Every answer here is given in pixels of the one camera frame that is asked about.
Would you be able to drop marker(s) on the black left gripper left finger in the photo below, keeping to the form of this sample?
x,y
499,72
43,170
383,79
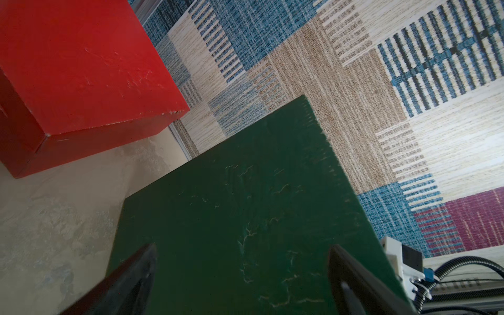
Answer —
x,y
125,291

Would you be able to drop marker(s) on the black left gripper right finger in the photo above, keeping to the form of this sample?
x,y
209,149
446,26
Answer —
x,y
356,290

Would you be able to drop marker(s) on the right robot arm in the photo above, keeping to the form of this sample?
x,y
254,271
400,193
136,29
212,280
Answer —
x,y
463,283

